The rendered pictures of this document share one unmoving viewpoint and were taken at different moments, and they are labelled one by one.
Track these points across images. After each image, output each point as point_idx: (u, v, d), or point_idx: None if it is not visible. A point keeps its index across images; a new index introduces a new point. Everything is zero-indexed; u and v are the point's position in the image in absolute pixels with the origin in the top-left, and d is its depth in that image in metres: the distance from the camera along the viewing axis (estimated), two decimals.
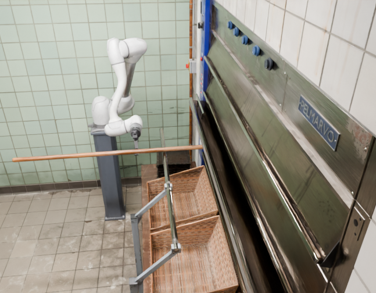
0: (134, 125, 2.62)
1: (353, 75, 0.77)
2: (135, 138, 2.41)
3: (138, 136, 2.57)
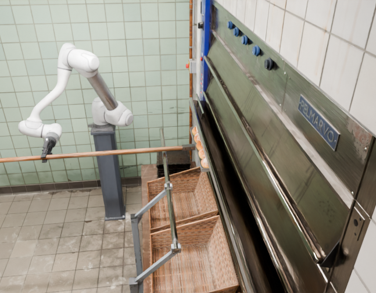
0: (49, 134, 2.48)
1: (353, 75, 0.77)
2: (43, 157, 2.28)
3: (51, 146, 2.44)
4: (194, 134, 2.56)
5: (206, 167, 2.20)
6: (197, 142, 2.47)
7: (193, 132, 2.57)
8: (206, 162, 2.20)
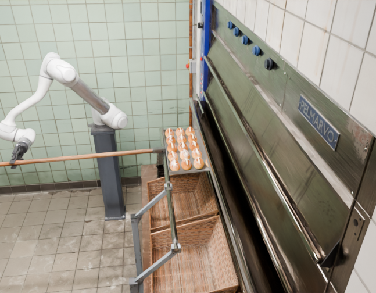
0: (21, 140, 2.48)
1: (353, 75, 0.77)
2: (12, 163, 2.27)
3: (22, 152, 2.43)
4: (167, 136, 2.54)
5: (174, 170, 2.18)
6: (169, 144, 2.46)
7: (165, 134, 2.56)
8: (173, 165, 2.18)
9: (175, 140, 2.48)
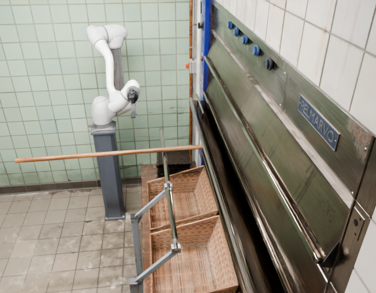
0: (131, 88, 2.44)
1: (353, 75, 0.77)
2: (132, 97, 2.23)
3: (135, 99, 2.40)
4: None
5: None
6: None
7: None
8: None
9: None
